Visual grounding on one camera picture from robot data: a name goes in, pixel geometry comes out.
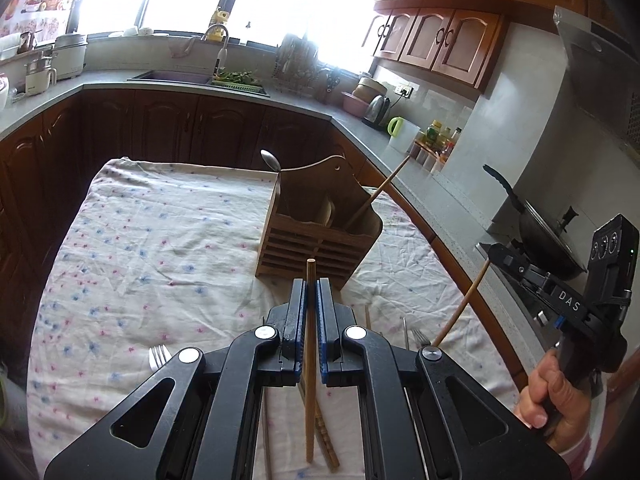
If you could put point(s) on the wooden chopstick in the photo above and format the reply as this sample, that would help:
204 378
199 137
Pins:
385 185
322 440
460 304
310 410
367 317

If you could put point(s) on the green basket of vegetables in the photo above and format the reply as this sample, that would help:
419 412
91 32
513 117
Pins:
235 80

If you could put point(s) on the white rice cooker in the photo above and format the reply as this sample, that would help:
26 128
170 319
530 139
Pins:
70 57

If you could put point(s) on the white dish tray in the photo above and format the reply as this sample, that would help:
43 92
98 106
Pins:
12 46

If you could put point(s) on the person's right hand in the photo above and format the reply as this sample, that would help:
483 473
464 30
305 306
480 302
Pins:
537 395

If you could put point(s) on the metal chopstick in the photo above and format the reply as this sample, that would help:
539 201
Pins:
406 332

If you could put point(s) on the wooden base cabinets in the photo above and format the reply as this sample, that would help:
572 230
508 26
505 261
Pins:
150 125

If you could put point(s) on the metal spoon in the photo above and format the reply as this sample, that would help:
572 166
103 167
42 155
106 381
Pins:
271 161

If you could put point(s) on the wooden utensil holder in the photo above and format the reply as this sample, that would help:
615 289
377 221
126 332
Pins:
300 255

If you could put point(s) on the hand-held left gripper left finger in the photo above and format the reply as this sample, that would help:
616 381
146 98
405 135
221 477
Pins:
299 325

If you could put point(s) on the knife and scissors holder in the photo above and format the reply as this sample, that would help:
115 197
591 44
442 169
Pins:
332 87

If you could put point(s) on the metal fork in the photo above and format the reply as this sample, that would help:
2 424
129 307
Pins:
160 357
422 337

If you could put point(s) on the black wok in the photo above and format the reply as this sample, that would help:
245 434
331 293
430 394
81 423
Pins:
545 240

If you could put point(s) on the white bowls on windowsill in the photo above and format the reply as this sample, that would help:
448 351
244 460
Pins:
137 31

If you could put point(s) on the steel range hood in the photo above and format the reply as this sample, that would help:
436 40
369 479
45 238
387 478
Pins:
600 65

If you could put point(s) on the small spice jar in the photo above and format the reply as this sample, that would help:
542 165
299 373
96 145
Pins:
419 156
428 160

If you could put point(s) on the wooden wall cabinets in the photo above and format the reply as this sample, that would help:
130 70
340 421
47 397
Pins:
450 35

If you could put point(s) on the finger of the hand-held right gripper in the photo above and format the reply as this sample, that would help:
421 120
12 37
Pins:
510 259

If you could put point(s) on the small white electric pot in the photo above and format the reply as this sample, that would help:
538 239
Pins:
39 77

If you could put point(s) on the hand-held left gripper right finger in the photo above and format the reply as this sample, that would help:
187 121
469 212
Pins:
323 330

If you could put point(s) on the steel kitchen faucet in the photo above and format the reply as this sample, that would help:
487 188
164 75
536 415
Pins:
220 47

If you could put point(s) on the clear sauce bottle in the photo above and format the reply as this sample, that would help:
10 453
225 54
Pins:
445 141

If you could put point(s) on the yellow detergent bottle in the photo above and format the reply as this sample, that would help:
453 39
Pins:
217 27

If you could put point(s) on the yellow cap sauce bottle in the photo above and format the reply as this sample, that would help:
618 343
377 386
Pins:
434 134

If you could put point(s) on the floral tablecloth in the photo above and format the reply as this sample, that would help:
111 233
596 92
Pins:
165 260

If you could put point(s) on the grey kitchen countertop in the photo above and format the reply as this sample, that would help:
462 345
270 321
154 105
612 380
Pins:
300 105

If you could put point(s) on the kitchen sink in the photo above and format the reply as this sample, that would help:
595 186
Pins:
170 77

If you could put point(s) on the kitchen window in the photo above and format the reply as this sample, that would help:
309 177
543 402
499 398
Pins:
275 0

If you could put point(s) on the person's right forearm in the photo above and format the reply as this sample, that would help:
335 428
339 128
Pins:
597 452

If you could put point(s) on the pink plastic basin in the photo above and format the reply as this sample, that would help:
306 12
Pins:
355 102

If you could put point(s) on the steel electric kettle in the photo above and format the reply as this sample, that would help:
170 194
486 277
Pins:
376 112

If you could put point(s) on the wall power outlet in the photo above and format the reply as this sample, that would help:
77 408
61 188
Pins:
405 91

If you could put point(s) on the red sauce bottle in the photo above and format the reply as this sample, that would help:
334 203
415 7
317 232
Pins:
455 145

